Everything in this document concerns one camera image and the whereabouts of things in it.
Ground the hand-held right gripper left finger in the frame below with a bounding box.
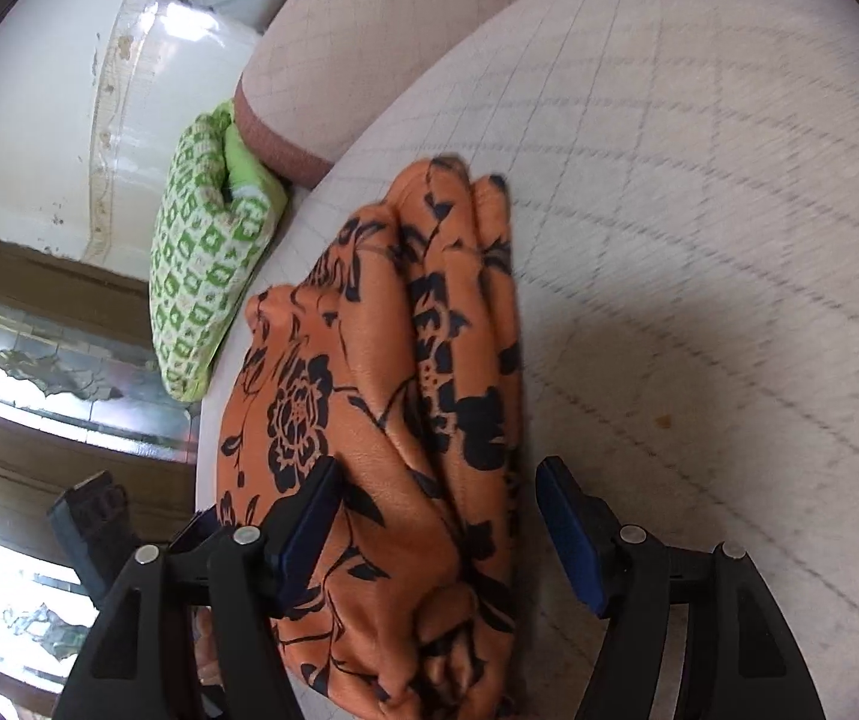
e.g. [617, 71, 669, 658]
[52, 456, 345, 720]

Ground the green checkered pillow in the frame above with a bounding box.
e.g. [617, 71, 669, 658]
[148, 106, 291, 403]

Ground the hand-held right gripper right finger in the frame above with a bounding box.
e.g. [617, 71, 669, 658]
[534, 456, 828, 720]

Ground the wooden door with leaded glass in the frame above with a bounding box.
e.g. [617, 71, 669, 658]
[0, 221, 201, 706]

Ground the pale pink sofa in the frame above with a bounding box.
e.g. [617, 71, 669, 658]
[193, 0, 859, 720]

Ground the orange floral garment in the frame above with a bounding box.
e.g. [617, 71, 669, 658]
[195, 156, 528, 720]

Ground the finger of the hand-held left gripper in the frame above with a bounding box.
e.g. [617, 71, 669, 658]
[46, 471, 141, 605]

